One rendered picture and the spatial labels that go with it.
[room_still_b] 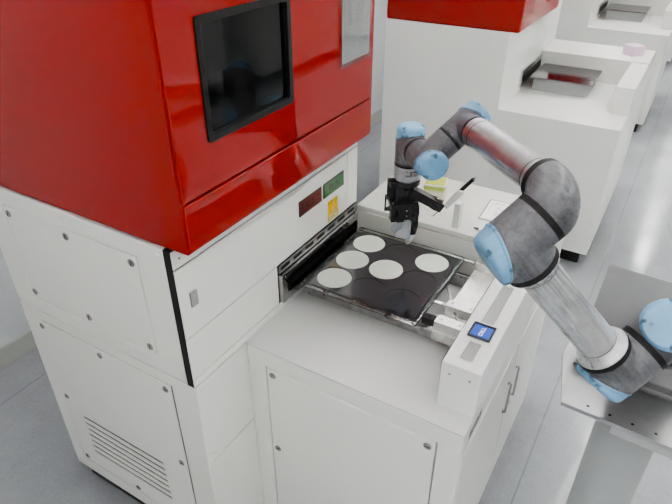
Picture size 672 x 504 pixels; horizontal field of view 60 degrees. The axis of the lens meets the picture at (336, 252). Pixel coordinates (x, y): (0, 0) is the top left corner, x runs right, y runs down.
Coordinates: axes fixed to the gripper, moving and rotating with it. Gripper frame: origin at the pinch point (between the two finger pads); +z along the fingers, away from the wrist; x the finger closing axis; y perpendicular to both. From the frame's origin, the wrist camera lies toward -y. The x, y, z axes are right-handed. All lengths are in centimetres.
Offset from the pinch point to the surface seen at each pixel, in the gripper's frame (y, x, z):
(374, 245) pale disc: 6.8, -13.4, 9.5
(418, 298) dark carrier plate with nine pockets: 1.7, 15.8, 9.4
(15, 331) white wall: 154, -91, 86
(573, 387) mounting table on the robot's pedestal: -29, 48, 17
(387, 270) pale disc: 6.5, 1.1, 9.3
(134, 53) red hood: 63, 30, -64
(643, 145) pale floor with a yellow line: -291, -260, 101
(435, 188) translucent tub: -16.5, -25.1, -2.6
